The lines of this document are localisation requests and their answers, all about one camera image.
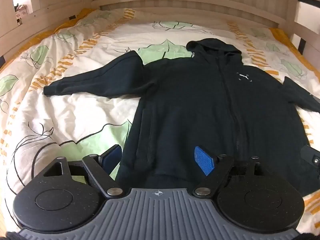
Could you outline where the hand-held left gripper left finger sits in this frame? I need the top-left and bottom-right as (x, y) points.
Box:
(43, 144), (123, 197)

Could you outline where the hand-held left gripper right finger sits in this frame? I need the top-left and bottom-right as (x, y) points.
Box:
(193, 145), (276, 197)

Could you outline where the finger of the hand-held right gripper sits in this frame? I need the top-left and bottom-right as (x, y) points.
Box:
(301, 144), (320, 167)

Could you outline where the black zip hoodie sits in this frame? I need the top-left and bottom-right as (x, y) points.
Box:
(43, 38), (320, 198)

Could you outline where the leaf print duvet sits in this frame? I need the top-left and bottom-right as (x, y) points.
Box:
(0, 7), (320, 230)

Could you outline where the small white printed box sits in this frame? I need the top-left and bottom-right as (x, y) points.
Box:
(14, 4), (28, 26)

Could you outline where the light wooden bed frame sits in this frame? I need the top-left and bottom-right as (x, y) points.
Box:
(0, 0), (320, 67)

